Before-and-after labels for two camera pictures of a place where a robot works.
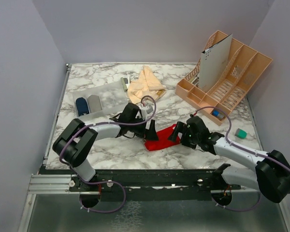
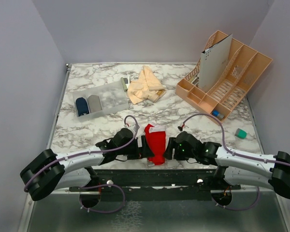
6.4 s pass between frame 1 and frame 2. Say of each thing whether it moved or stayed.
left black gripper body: moved
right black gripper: moved
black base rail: stayed
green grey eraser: stayed
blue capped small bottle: stayed
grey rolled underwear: stayed
